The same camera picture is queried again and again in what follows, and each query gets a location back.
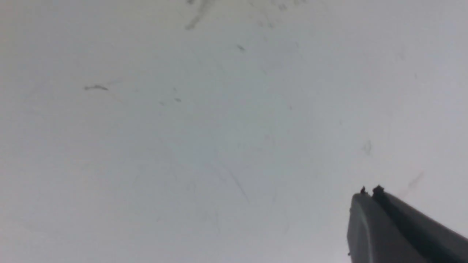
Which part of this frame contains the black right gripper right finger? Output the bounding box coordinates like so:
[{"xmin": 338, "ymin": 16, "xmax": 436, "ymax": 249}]
[{"xmin": 372, "ymin": 185, "xmax": 467, "ymax": 263}]

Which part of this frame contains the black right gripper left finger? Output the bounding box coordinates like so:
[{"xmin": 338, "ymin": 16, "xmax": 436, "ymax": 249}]
[{"xmin": 347, "ymin": 187, "xmax": 426, "ymax": 263}]

